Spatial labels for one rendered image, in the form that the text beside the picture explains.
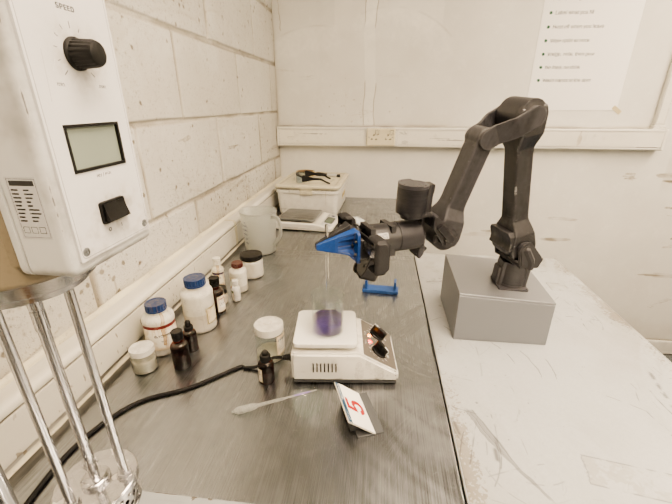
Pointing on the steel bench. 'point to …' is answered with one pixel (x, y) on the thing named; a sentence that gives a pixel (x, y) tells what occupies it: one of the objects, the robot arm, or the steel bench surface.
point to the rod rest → (380, 288)
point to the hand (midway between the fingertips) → (334, 244)
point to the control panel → (374, 344)
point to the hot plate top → (303, 337)
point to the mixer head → (62, 150)
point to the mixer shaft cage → (81, 484)
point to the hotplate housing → (339, 364)
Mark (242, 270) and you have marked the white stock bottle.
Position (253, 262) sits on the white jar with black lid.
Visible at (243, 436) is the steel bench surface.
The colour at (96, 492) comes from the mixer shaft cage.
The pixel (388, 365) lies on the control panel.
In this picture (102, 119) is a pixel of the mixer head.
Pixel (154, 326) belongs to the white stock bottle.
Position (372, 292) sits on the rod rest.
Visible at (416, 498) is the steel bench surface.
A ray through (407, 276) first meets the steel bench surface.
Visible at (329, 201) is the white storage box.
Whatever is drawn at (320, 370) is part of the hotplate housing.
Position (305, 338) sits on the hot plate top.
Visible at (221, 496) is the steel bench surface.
